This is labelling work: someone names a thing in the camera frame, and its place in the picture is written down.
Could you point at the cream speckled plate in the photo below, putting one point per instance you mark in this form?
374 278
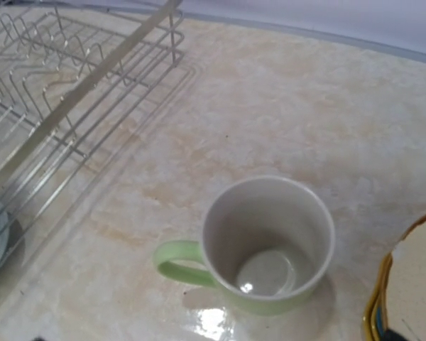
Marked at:
404 304

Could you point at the blue dotted plate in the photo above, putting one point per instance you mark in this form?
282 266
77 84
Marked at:
377 329

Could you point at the metal wire dish rack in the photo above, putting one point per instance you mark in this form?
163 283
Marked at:
76 80

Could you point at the green ceramic mug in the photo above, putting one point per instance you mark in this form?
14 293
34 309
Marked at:
266 243

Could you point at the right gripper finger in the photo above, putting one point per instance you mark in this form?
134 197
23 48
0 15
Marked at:
391 335

